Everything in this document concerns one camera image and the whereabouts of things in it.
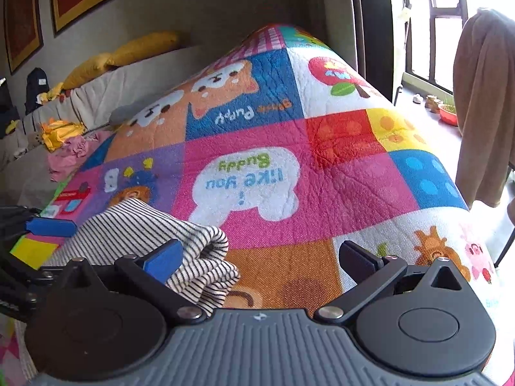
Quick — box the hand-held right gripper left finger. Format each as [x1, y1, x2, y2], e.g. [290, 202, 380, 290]
[60, 238, 206, 325]

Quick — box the black framed window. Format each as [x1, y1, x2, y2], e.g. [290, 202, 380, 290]
[386, 0, 515, 94]

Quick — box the dark blue garment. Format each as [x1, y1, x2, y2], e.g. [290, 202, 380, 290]
[24, 67, 50, 116]

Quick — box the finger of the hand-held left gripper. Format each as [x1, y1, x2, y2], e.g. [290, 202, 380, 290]
[0, 249, 70, 295]
[0, 205, 78, 239]

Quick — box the small brown pot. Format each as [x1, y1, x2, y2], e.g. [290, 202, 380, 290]
[424, 94, 444, 114]

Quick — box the grey striped shirt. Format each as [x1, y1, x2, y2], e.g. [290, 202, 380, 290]
[39, 198, 242, 315]

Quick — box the yellow pillow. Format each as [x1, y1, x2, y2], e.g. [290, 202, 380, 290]
[106, 31, 180, 68]
[61, 51, 114, 90]

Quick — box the colourful cartoon play mat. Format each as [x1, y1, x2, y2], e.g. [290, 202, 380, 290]
[0, 24, 515, 386]

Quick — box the yellow cloth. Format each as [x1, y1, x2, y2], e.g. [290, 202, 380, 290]
[40, 118, 87, 152]

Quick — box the grey curtain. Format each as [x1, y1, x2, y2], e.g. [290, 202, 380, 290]
[317, 0, 394, 103]

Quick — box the dark cloth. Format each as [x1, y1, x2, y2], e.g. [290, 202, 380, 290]
[0, 77, 22, 139]

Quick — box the grey covered sofa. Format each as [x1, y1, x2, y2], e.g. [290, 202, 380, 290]
[0, 43, 211, 210]

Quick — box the beige hanging towel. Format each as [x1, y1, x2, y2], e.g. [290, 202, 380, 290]
[452, 7, 515, 210]

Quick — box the pink cloth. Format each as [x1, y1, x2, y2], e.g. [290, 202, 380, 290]
[47, 131, 115, 183]

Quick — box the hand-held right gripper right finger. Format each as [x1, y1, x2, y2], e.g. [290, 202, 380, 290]
[315, 240, 464, 325]

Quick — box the brown plush toy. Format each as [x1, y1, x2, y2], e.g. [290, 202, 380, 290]
[25, 130, 46, 150]

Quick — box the red bowl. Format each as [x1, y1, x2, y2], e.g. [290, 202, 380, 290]
[438, 103, 460, 127]

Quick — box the yellow plush toy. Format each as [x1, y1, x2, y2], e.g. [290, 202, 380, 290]
[37, 81, 72, 104]

